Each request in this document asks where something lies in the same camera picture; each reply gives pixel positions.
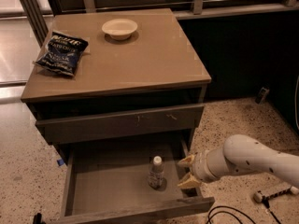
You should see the black object at bottom edge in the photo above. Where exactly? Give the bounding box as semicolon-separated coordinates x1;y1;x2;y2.
33;213;45;224

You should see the dark blue chip bag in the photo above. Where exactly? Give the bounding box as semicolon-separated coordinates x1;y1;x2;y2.
34;31;89;77

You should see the clear plastic water bottle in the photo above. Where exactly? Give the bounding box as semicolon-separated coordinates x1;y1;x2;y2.
148;156;164;189

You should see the small black floor device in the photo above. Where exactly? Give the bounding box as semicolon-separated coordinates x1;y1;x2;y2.
255;87;269;104

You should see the black floor cable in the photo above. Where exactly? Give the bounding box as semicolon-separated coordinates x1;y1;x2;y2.
206;205;256;224

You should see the open middle drawer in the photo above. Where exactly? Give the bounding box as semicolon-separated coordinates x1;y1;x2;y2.
52;133;214;224

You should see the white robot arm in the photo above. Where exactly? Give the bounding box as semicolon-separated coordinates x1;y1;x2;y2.
178;134;299;189

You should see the white paper bowl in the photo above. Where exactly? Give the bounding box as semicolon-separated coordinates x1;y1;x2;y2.
102;19;138;41

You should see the brown wooden drawer cabinet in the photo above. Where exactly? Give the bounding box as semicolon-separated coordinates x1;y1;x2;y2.
21;8;216;224

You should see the closed top drawer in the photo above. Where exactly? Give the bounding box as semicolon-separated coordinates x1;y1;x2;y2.
36;104;204;145

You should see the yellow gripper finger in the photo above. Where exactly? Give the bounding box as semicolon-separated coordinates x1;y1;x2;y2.
178;172;201;189
178;155;195;168

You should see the blue tape piece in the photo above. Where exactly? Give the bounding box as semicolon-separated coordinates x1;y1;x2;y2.
57;159;64;166

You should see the white striped floor tool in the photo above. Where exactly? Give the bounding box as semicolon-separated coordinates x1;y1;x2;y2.
253;185;299;203

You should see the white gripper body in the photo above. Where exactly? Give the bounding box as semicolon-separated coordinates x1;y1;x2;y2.
191;151;218;183

